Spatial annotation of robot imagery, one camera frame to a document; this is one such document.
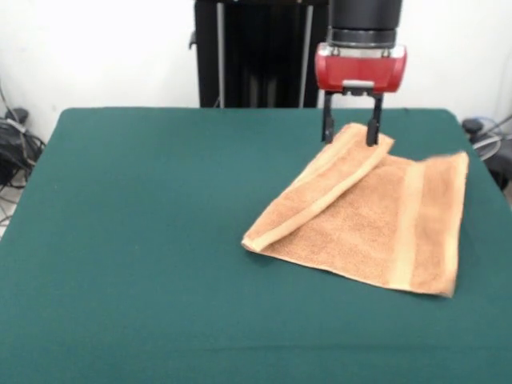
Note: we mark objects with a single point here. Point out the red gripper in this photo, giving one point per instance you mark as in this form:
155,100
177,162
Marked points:
360,70

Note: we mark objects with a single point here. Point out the orange terry towel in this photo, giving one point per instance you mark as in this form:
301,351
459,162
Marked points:
360,216

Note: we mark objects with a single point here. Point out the dark green table cloth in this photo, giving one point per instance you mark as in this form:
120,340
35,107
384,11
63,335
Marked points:
120,280

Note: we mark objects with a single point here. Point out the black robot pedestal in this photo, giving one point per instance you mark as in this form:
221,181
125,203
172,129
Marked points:
248,60

